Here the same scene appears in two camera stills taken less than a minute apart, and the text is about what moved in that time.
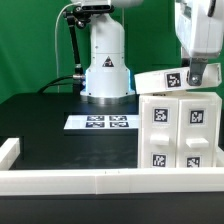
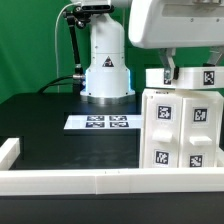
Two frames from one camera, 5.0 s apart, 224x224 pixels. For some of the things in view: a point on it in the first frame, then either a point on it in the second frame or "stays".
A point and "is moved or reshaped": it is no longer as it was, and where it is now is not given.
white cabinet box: [179, 130] stays
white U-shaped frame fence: [103, 181] stays
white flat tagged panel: [102, 122] stays
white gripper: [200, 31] → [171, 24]
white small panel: [196, 143] stays
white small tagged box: [202, 75] is moved or reshaped
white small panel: [158, 132] is moved or reshaped
